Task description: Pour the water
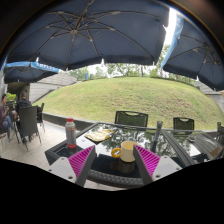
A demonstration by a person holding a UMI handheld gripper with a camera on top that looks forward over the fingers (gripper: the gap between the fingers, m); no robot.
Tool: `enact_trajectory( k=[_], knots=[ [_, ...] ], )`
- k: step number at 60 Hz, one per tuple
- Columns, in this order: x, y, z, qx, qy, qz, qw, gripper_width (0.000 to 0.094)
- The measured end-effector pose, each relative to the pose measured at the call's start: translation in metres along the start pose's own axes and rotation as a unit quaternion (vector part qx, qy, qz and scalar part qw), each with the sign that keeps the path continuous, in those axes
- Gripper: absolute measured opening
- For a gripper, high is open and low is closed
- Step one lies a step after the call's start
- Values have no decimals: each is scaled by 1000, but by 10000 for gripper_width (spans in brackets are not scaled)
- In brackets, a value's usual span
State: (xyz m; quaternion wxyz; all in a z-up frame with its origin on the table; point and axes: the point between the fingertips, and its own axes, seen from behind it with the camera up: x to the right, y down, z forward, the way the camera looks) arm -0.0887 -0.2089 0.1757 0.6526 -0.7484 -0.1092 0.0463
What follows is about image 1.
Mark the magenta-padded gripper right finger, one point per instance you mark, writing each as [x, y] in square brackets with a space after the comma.
[163, 166]

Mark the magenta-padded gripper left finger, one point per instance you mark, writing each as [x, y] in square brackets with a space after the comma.
[63, 166]

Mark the red-capped drink bottle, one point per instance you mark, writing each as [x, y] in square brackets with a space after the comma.
[70, 131]

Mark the dark umbrella pole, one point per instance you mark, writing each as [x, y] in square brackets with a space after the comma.
[156, 136]

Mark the small round ashtray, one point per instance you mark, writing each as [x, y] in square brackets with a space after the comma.
[192, 138]

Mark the black mesh-back chair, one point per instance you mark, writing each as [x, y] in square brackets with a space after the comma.
[131, 119]
[220, 132]
[183, 124]

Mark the yellow snack packet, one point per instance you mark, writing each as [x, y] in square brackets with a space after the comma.
[98, 135]

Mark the dark grey patio chair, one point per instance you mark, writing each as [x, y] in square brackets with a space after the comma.
[28, 123]
[41, 115]

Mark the person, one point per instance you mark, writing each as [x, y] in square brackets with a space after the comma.
[23, 102]
[3, 115]

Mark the navy umbrella with blue trim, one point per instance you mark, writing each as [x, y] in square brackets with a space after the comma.
[26, 71]

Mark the large navy patio umbrella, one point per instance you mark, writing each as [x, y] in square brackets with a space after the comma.
[90, 33]

